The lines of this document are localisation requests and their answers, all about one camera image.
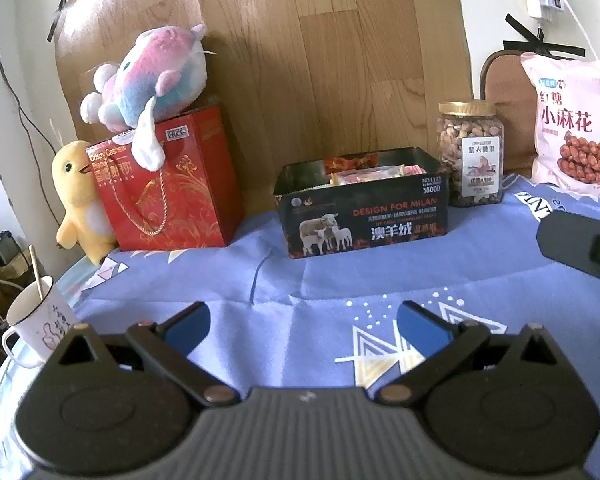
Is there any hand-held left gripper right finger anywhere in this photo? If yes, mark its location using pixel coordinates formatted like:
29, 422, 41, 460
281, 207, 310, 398
379, 301, 568, 407

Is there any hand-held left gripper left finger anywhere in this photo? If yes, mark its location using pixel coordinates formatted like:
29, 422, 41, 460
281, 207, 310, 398
45, 301, 240, 407

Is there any black sheep-print box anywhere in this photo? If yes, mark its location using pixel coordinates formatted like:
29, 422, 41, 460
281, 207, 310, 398
272, 146, 449, 260

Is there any long pink snack box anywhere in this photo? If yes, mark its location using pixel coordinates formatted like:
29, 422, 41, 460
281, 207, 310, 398
330, 164, 421, 187

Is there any orange snack packet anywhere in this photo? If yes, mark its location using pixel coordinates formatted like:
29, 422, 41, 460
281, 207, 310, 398
324, 154, 381, 173

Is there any pink bag of twisted snacks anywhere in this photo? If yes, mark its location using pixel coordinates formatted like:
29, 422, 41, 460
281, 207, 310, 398
520, 51, 600, 197

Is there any blue printed cloth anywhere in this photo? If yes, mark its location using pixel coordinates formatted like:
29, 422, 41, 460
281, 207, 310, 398
0, 172, 600, 480

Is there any red gift bag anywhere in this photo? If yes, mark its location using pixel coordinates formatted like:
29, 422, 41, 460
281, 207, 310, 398
85, 106, 245, 252

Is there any clear jar of nuts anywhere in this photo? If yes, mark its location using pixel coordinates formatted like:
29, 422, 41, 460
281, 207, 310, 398
436, 101, 506, 208

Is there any white mug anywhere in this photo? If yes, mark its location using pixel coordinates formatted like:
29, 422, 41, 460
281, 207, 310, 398
1, 276, 83, 368

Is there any yellow plush toy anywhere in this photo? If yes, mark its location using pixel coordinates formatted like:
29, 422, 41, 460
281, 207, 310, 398
51, 140, 118, 267

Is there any black tape strip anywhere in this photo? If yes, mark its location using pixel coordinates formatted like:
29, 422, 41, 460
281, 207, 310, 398
502, 39, 587, 59
505, 13, 547, 42
47, 0, 67, 44

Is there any white power strip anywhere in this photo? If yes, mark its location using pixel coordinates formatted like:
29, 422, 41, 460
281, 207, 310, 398
526, 0, 570, 20

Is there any pastel plush toy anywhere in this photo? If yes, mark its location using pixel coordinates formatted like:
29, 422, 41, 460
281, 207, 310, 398
80, 24, 216, 173

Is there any black wall cable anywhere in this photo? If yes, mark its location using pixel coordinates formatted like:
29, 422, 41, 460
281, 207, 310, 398
0, 0, 65, 223

